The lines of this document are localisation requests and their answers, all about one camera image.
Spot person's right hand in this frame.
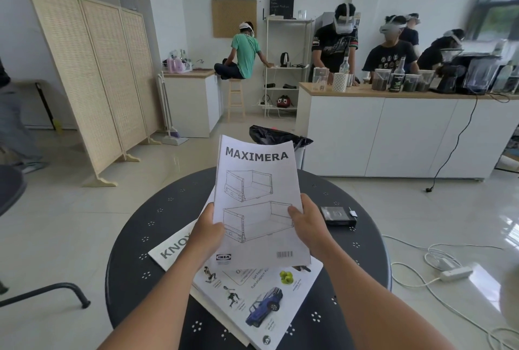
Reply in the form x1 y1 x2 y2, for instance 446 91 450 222
287 193 340 265

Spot person's left hand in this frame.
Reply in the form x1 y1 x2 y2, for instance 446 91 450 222
187 201 226 272

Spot small black device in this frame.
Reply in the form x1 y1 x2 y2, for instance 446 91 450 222
320 206 358 228

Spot cream cabinet-sketch paper booklet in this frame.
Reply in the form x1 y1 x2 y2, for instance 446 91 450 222
148 220 195 272

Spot white illustrated book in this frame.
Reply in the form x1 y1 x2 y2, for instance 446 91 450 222
190 256 324 350

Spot person's left forearm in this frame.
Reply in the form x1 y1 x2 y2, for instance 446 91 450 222
97 256 216 350

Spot person's right forearm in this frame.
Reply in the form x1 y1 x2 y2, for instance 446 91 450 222
312 248 459 350

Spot round black metal table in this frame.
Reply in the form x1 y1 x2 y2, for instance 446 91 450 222
105 167 392 350

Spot white broom and dustpan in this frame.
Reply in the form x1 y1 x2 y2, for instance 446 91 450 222
157 72 189 147

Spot white bin black bag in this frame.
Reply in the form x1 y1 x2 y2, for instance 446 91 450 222
248 125 314 170

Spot long white counter cabinet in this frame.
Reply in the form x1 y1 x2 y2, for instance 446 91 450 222
298 82 519 181

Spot small white sink cabinet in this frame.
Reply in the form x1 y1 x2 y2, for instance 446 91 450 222
163 70 223 139

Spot white power strip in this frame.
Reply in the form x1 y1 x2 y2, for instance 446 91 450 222
440 266 474 282

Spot clear plastic pitcher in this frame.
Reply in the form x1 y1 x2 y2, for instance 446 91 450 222
312 67 330 92

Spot wooden stool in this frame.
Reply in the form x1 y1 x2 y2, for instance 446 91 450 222
227 78 246 122

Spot black tubular chair base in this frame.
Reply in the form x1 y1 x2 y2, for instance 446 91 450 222
0 282 91 309

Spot clear glass bottle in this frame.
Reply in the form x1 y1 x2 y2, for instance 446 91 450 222
338 48 351 87

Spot dark green label bottle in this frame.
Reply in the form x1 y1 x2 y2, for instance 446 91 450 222
388 56 406 93

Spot round black side table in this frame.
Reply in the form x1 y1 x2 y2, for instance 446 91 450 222
0 164 27 217

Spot rattan folding screen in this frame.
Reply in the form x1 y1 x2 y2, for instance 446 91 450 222
24 0 163 189

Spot black coffee grinder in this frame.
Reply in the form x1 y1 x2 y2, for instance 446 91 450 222
431 48 465 95

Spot white metal shelf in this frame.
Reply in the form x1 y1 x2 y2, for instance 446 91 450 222
263 17 315 118

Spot cork board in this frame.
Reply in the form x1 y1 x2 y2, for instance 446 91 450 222
211 0 258 38

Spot clear water container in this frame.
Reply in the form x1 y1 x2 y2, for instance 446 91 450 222
462 56 502 95

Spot wooden table black legs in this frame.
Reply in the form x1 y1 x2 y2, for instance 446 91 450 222
10 79 62 134

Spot dark framed window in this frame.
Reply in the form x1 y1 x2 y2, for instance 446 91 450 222
466 0 519 43

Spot white floor cable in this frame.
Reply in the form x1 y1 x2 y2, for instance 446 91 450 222
381 234 519 350

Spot black power cable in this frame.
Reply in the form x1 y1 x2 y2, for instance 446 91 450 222
425 96 479 193

